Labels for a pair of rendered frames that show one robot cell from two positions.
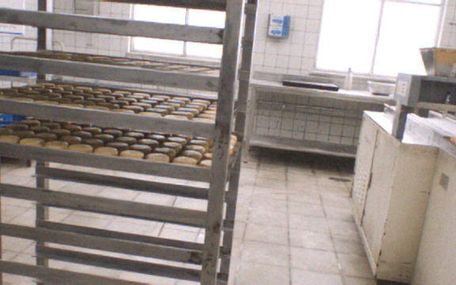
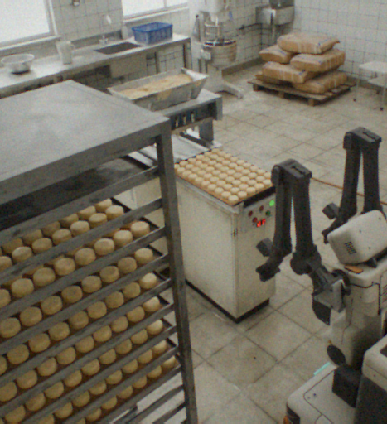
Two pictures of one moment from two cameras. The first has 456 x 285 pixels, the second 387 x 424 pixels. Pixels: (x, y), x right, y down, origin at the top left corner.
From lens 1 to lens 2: 1.28 m
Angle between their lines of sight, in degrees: 45
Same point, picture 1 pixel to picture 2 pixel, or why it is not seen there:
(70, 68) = (92, 383)
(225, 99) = (186, 336)
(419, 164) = (150, 188)
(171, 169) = (160, 382)
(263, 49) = not seen: outside the picture
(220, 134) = (187, 352)
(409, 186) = not seen: hidden behind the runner
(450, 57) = (145, 101)
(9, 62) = (49, 410)
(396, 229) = not seen: hidden behind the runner
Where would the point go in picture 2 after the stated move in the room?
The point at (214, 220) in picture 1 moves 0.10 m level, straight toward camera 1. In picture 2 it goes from (191, 387) to (215, 404)
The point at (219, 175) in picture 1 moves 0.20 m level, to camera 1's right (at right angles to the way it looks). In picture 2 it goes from (190, 368) to (230, 333)
